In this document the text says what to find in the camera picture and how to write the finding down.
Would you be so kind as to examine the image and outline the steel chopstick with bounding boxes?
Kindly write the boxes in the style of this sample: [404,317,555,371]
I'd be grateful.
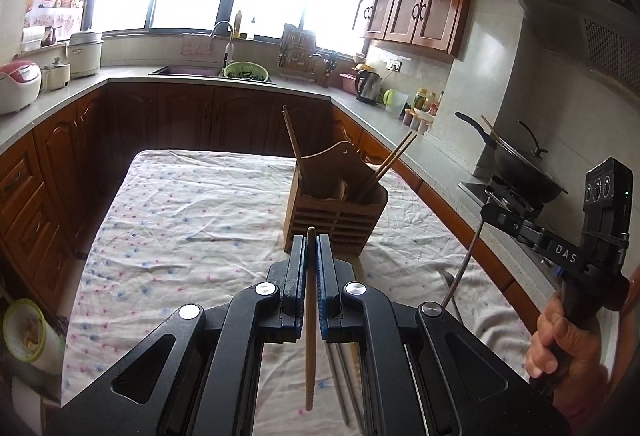
[325,343,350,426]

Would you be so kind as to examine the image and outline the carved wooden chopstick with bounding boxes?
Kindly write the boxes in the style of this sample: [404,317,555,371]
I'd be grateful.
[304,227,318,411]

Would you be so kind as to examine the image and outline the brown wooden chopstick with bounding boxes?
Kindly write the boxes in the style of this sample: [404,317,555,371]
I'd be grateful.
[356,132,418,203]

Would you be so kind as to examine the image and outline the plain wooden chopstick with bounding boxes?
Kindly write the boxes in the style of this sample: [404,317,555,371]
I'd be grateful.
[282,104,311,196]

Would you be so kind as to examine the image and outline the person's right hand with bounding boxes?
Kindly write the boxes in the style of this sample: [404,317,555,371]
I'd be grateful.
[525,293,608,390]

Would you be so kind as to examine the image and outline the black wok with lid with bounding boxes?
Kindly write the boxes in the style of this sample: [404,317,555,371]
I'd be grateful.
[454,111,567,205]

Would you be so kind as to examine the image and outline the gas stove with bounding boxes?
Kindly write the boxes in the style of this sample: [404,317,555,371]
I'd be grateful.
[456,172,566,277]

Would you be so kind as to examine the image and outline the white floral tablecloth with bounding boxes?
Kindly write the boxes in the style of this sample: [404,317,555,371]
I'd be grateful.
[60,148,534,436]

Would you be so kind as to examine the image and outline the green rimmed bowl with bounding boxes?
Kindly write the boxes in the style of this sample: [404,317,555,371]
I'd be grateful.
[2,298,64,375]

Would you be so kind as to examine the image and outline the wooden utensil holder box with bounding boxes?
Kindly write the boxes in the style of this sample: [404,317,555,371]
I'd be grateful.
[283,140,388,255]

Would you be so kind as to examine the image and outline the condiment bottles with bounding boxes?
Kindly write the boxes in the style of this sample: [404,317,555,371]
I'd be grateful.
[412,87,444,115]

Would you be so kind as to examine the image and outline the range hood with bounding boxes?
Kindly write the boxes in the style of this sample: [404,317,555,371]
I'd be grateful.
[517,0,639,92]

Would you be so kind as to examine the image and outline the steel electric kettle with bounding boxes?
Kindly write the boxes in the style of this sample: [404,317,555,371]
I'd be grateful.
[355,70,382,106]

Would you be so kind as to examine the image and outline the green colander bowl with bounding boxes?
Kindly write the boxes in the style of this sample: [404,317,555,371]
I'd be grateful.
[222,61,269,83]

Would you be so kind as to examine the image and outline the steel sink faucet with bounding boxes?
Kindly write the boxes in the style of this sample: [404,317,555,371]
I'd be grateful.
[208,20,237,70]

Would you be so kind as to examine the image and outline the dish rack with boards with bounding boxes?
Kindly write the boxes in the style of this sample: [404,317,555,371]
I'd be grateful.
[278,23,337,87]

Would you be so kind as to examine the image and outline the white red rice cooker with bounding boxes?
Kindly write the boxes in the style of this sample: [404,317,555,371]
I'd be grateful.
[0,60,41,115]

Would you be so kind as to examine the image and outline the tall white cooker pot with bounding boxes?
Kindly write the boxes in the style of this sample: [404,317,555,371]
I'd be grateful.
[67,30,103,80]

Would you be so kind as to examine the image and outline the black camera box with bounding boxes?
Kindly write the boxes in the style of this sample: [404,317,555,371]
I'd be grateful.
[580,156,634,272]

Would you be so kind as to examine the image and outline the green handled plastic jug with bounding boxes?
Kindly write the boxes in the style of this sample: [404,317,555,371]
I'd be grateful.
[382,88,408,118]

